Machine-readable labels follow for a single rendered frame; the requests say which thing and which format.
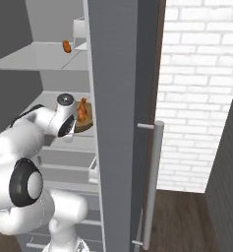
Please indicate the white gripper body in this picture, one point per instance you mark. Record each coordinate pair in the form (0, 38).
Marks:
(69, 137)

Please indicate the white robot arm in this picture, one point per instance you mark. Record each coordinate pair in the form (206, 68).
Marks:
(19, 183)

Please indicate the white fridge drawer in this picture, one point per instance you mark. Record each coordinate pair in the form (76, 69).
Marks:
(67, 165)

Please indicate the orange chicken drumstick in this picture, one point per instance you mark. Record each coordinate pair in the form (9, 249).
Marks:
(82, 111)

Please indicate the grey fridge door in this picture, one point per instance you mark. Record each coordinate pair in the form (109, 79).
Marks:
(116, 124)

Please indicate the grey fridge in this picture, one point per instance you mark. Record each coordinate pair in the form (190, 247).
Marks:
(55, 78)

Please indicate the orange-brown food piece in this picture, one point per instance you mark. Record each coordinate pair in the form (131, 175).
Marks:
(67, 47)

